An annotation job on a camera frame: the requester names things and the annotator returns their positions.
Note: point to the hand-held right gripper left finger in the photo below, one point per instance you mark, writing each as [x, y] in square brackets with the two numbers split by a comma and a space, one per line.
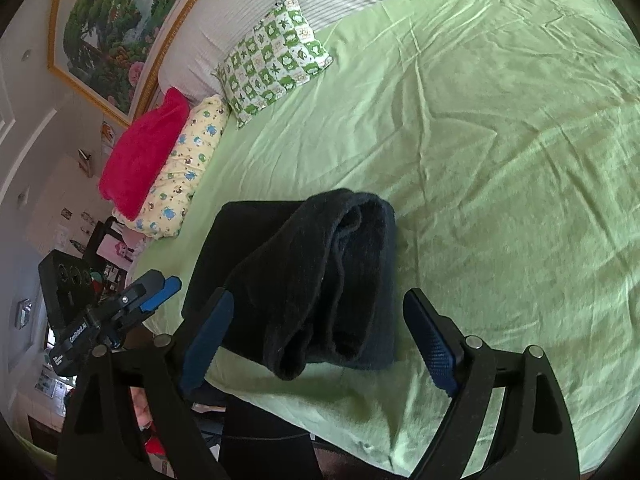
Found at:
[207, 345]

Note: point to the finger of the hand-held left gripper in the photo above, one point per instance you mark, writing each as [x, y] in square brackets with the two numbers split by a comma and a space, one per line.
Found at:
[145, 280]
[162, 294]

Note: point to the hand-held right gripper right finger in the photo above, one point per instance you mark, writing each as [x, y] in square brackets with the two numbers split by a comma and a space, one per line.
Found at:
[435, 350]

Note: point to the black pants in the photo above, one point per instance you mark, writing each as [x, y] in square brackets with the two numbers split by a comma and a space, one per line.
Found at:
[300, 270]

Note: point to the black chair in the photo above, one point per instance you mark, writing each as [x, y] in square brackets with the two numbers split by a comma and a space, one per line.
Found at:
[97, 240]

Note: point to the person's dark trouser leg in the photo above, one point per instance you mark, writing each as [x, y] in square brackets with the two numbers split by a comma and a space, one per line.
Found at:
[265, 440]

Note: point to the yellow cartoon print pillow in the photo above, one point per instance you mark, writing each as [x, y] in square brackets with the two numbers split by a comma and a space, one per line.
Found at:
[185, 170]

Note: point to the red plush cushion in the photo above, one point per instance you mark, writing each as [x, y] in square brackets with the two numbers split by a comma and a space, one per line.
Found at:
[140, 155]

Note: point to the green bed sheet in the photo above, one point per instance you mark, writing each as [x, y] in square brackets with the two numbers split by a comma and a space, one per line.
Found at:
[500, 160]

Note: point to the green checked pillow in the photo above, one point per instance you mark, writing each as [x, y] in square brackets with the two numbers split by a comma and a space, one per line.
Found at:
[272, 60]

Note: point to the gold framed landscape painting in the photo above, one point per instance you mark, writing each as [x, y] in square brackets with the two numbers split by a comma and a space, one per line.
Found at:
[115, 25]

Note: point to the small wall ornament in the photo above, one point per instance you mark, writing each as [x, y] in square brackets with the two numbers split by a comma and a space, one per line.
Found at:
[85, 162]

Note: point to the cartoon wall sticker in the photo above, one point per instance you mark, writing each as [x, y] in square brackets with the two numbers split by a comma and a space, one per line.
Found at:
[108, 132]

